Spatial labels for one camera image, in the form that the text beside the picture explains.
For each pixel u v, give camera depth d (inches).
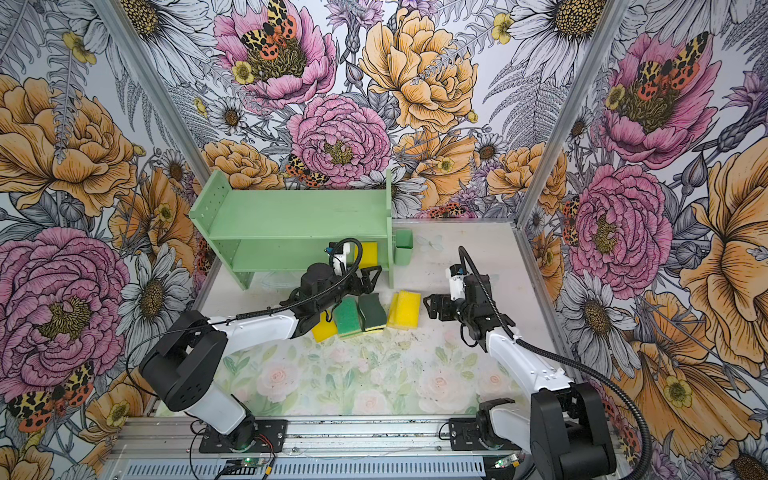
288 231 32.5
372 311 36.4
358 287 30.5
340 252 30.2
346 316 36.1
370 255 37.7
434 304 30.8
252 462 27.9
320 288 26.6
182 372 17.7
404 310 35.9
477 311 26.2
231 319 20.7
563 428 16.1
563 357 18.2
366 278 30.5
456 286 30.9
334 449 28.9
